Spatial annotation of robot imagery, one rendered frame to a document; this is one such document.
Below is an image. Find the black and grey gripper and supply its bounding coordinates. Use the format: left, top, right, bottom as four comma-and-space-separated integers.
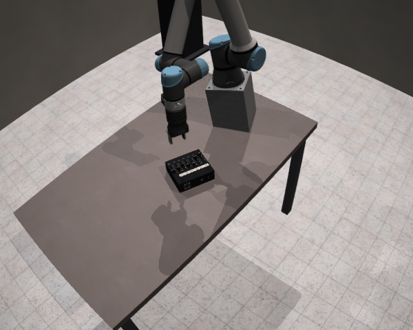
161, 93, 189, 145

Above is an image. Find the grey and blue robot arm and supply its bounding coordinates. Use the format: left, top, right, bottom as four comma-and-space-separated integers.
155, 0, 266, 102

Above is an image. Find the black lighting desk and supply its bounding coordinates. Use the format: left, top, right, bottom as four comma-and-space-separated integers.
165, 149, 215, 193

